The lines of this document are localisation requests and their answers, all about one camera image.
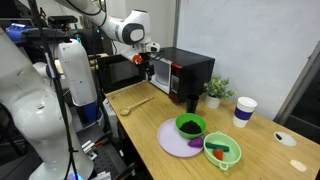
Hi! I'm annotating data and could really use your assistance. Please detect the small potted green plant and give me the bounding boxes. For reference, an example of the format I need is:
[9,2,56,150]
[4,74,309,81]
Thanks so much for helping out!
[203,75,237,110]

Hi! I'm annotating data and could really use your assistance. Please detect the orange handled tool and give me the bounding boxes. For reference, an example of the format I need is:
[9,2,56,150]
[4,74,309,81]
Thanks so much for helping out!
[93,136,113,148]

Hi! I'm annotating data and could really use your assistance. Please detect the red toy strawberry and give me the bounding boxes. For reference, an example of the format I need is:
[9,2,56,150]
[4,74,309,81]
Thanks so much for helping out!
[212,148,225,161]

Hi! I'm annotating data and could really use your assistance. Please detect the light green handled bowl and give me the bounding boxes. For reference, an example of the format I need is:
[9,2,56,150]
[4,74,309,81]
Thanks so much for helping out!
[203,130,242,172]

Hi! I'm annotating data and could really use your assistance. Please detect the white speckled robot link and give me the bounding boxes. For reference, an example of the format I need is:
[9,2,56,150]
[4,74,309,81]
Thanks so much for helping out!
[33,39,100,126]

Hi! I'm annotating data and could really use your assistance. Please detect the black perforated breadboard table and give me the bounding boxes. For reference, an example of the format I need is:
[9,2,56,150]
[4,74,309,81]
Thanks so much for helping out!
[71,123,138,180]

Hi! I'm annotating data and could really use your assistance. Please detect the silver aluminium bracket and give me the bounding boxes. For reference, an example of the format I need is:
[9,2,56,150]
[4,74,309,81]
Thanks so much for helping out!
[81,139,98,162]

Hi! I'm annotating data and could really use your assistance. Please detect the grey metal door frame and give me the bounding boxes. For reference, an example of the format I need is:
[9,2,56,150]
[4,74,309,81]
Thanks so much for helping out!
[272,40,320,125]

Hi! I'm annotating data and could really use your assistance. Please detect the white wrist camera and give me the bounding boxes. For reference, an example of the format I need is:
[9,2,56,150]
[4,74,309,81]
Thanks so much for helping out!
[145,41,161,53]

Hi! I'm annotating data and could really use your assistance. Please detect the black cup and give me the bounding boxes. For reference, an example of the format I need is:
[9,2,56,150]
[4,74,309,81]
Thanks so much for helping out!
[185,94,200,115]

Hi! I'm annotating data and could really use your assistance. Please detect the black microwave oven body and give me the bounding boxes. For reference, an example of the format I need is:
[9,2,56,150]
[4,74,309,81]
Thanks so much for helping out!
[146,46,216,104]

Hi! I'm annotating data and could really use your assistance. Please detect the teal toy cucumber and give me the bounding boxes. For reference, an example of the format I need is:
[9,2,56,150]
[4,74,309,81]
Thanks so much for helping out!
[204,142,231,153]

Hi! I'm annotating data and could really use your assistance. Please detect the white round table disc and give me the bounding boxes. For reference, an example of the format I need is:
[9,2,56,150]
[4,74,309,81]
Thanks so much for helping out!
[273,131,297,148]

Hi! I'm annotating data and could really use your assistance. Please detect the white box beside table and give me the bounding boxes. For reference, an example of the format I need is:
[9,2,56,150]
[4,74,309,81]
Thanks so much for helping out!
[101,98,118,139]

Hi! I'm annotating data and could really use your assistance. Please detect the dark coffee beans pile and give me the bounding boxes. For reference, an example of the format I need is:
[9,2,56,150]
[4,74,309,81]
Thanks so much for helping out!
[179,120,203,135]

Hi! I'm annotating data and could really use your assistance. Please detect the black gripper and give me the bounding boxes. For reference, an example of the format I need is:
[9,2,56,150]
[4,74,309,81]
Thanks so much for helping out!
[141,52,157,82]

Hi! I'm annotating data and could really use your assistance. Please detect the dark green bowl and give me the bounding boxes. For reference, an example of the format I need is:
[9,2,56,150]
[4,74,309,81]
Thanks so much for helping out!
[175,112,207,140]

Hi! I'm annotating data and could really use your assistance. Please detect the purple toy eggplant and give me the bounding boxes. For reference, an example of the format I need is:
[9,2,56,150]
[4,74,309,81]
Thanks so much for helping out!
[187,136,205,149]

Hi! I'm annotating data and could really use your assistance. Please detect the white paper cup purple band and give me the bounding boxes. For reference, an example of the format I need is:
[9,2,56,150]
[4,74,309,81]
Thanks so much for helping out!
[232,96,258,129]

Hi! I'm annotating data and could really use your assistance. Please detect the white wrist bracket red knob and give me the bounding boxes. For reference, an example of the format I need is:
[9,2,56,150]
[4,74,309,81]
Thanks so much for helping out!
[120,46,144,66]

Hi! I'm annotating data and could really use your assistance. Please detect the black arm cable blue tape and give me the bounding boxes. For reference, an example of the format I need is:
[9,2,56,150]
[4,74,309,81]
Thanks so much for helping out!
[27,0,81,180]

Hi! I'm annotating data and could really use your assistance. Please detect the wooden spoon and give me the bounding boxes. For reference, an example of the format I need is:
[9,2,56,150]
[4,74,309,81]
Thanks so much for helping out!
[119,96,156,117]

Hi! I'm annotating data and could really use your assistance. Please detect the lilac round plate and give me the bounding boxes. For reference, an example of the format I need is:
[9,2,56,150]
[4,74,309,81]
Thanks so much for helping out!
[156,117,205,159]

